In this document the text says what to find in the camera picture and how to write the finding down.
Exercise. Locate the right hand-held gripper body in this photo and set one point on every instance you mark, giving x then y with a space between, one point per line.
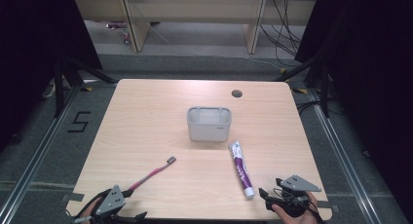
298 185

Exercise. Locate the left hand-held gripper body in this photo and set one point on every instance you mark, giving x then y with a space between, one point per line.
110 201

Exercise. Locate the pink toothbrush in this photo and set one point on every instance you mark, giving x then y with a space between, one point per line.
151 175

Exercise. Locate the purple and white toothpaste tube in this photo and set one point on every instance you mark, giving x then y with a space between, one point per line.
241 167

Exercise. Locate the grey toothbrush holder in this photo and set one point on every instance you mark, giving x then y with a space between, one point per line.
207 131

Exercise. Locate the person's left hand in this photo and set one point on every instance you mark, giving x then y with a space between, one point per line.
90 214

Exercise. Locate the person's right hand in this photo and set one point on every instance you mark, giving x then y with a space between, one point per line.
300 220

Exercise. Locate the grey tape piece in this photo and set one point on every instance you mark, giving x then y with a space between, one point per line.
329 206
73 197

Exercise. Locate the yellow tape mark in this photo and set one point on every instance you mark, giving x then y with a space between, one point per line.
88 89
300 91

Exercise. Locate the black table grommet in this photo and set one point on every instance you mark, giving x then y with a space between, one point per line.
237 93

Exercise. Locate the black metal stand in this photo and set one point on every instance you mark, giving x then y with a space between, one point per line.
324 87
59 87

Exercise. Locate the black curtain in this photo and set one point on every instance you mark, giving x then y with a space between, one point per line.
373 55
32 55

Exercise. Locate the small bottle on floor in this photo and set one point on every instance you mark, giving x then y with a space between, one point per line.
126 37

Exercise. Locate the pink object on floor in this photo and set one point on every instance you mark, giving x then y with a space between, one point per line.
116 24

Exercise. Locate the light wooden desk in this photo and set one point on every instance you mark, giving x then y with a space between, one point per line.
195 9

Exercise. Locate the aluminium floor rail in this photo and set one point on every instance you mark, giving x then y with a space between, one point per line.
344 159
35 159

